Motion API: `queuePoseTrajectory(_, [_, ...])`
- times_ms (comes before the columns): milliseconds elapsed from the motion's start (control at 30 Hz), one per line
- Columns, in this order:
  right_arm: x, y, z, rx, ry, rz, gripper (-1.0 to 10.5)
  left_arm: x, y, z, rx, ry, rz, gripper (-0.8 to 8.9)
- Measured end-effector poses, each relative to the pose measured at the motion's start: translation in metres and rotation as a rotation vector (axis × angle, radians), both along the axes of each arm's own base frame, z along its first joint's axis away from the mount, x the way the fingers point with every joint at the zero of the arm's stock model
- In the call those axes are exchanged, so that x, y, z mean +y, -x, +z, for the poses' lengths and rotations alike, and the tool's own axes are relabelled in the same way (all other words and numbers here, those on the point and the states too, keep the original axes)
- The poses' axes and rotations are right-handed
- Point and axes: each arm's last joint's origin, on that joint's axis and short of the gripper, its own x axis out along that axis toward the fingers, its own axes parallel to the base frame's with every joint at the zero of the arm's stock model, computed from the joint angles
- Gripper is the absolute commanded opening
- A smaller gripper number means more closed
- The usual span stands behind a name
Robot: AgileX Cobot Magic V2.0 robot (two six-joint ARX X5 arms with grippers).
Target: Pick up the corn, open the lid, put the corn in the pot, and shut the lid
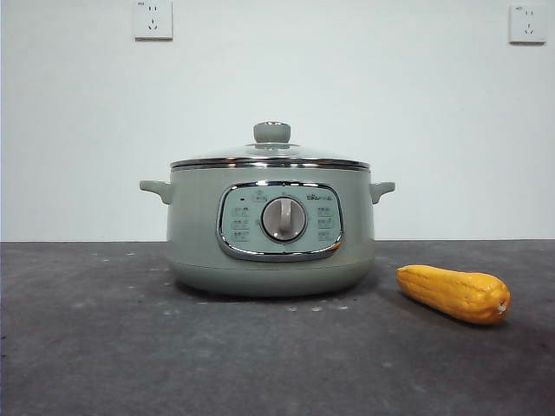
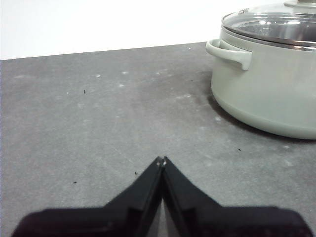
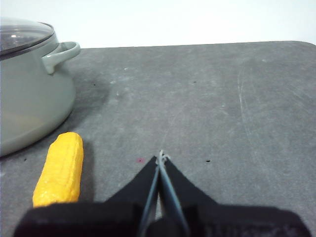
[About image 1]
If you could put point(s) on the glass lid with green knob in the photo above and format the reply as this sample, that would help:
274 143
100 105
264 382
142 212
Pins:
272 131

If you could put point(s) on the sage green electric pot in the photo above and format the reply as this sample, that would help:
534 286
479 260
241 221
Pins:
195 242

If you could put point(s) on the yellow corn cob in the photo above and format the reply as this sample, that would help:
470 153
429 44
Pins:
455 294

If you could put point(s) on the white wall socket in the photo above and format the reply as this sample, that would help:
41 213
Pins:
527 25
152 21

